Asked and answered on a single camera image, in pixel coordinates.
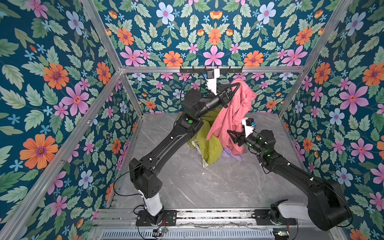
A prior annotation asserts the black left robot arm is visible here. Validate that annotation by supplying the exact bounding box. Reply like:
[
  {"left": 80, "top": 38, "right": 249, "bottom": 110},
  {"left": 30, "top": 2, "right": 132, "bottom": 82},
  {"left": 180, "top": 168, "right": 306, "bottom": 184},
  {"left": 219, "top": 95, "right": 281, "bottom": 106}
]
[{"left": 129, "top": 83, "right": 241, "bottom": 226}]

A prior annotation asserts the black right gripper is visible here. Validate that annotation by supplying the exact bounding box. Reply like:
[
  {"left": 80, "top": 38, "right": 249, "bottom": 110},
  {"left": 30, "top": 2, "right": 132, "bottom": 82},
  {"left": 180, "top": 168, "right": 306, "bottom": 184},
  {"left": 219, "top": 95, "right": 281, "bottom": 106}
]
[{"left": 228, "top": 124, "right": 266, "bottom": 157}]

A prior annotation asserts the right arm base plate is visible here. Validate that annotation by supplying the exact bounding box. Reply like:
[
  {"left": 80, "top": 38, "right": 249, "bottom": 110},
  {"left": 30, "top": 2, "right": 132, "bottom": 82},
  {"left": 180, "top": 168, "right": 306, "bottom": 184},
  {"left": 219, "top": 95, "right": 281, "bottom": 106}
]
[{"left": 252, "top": 209, "right": 298, "bottom": 226}]

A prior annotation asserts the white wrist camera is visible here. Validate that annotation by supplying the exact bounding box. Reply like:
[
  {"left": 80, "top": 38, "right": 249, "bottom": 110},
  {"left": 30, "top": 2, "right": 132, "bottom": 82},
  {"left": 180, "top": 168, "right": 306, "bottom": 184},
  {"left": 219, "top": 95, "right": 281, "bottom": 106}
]
[
  {"left": 242, "top": 118, "right": 257, "bottom": 138},
  {"left": 206, "top": 68, "right": 221, "bottom": 96}
]

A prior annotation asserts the pink cloth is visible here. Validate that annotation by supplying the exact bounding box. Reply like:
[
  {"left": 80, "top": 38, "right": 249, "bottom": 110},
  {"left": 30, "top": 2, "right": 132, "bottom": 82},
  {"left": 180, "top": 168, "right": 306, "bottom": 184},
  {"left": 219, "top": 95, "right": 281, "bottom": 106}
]
[{"left": 206, "top": 78, "right": 257, "bottom": 155}]

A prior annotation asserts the black hook rail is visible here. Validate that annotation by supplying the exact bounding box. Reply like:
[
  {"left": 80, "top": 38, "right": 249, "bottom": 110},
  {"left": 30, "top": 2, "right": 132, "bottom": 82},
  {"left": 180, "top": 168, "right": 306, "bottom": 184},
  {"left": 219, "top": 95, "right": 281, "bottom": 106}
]
[{"left": 178, "top": 66, "right": 243, "bottom": 75}]

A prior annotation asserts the purple cloth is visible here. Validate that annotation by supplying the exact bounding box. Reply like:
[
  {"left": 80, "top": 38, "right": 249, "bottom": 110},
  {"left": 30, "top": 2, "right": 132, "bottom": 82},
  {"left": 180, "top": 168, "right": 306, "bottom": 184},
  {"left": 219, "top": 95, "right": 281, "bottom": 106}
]
[{"left": 222, "top": 148, "right": 243, "bottom": 162}]

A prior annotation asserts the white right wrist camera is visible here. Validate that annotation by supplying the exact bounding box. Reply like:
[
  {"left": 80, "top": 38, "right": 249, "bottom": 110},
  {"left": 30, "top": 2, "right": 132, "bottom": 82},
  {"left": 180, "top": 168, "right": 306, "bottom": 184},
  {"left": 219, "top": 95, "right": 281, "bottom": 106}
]
[{"left": 242, "top": 118, "right": 257, "bottom": 138}]

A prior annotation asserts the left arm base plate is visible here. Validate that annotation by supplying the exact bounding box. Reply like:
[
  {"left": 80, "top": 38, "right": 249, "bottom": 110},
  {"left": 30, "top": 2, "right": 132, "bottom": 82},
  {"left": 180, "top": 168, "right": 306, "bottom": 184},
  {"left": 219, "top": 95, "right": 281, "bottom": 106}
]
[{"left": 136, "top": 210, "right": 178, "bottom": 227}]

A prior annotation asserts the white vent grille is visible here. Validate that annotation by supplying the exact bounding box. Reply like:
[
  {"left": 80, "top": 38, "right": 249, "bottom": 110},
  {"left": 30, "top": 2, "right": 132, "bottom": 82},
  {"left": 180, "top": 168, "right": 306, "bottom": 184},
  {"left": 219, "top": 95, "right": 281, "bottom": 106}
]
[{"left": 101, "top": 229, "right": 275, "bottom": 240}]

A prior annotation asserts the aluminium enclosure frame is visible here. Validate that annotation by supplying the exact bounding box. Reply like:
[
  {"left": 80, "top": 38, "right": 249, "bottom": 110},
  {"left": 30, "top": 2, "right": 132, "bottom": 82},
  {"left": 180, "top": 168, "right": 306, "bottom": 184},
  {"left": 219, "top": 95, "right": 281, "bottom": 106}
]
[{"left": 1, "top": 1, "right": 350, "bottom": 240}]

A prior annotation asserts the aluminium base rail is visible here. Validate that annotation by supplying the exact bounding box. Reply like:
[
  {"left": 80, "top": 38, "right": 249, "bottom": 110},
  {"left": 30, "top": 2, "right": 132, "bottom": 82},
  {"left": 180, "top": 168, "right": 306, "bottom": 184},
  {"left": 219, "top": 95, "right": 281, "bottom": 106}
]
[{"left": 93, "top": 207, "right": 317, "bottom": 229}]

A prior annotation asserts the green zip jacket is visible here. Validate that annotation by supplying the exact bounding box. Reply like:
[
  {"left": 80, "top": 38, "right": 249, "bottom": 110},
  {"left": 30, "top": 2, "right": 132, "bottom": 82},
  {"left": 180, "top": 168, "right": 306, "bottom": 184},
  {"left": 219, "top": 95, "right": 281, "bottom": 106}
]
[{"left": 188, "top": 107, "right": 223, "bottom": 168}]

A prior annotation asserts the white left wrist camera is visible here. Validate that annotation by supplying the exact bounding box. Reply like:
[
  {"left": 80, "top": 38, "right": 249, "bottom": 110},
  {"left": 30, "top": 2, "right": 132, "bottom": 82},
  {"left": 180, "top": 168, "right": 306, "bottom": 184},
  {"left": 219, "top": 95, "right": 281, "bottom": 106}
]
[{"left": 206, "top": 68, "right": 221, "bottom": 96}]

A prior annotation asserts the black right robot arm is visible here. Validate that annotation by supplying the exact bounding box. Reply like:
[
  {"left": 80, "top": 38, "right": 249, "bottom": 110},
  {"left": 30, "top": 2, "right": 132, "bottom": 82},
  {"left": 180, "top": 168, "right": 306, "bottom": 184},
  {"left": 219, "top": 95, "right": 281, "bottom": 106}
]
[{"left": 228, "top": 130, "right": 353, "bottom": 231}]

